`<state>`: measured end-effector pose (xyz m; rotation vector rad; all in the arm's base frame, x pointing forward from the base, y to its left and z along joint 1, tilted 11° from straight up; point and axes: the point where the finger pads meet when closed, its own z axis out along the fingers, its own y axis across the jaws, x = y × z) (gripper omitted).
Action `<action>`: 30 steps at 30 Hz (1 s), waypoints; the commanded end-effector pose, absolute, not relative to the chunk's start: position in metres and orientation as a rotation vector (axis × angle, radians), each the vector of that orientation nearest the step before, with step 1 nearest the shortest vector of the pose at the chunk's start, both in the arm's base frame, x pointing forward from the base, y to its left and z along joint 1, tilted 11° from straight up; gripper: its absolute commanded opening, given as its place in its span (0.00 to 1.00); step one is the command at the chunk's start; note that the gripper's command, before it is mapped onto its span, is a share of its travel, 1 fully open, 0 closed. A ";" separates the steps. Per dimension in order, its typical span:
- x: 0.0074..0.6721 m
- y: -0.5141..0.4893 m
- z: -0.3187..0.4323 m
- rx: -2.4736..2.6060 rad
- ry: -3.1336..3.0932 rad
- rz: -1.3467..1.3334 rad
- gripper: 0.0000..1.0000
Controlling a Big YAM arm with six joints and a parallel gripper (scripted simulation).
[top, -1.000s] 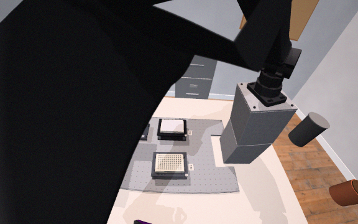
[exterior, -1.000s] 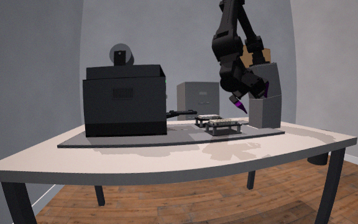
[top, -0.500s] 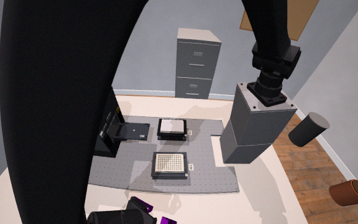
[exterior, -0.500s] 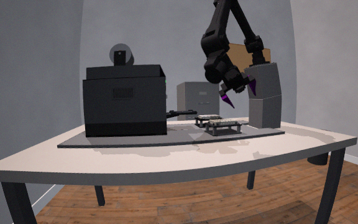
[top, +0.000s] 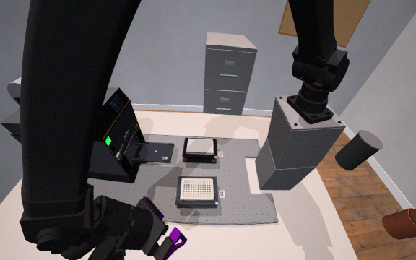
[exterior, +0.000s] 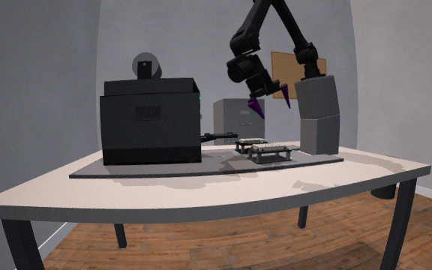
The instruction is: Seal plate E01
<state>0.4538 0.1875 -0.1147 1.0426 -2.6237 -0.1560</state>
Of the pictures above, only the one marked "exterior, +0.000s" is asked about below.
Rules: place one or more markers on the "grey roll on black bracket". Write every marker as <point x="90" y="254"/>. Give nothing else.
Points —
<point x="156" y="71"/>

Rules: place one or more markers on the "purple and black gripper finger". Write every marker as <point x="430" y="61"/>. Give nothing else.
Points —
<point x="254" y="105"/>
<point x="285" y="94"/>

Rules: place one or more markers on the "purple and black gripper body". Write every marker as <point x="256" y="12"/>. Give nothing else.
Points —
<point x="271" y="89"/>

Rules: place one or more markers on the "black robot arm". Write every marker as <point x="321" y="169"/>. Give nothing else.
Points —
<point x="242" y="67"/>

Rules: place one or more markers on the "white rectangular plate with grid of square wells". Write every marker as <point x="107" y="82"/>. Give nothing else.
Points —
<point x="269" y="146"/>

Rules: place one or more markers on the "black rectangular frame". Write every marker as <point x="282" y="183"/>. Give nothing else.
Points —
<point x="243" y="150"/>

